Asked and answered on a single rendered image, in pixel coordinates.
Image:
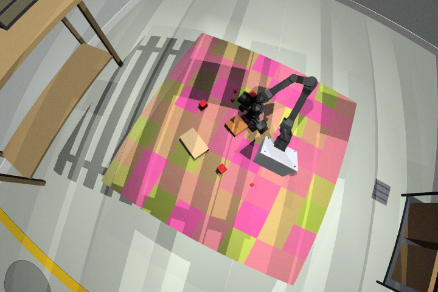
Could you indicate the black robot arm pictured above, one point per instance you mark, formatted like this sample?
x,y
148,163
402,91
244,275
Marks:
x,y
257,105

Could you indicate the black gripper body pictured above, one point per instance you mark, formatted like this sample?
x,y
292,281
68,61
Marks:
x,y
259,125

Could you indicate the tan bar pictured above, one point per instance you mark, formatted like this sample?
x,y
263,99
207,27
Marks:
x,y
194,143

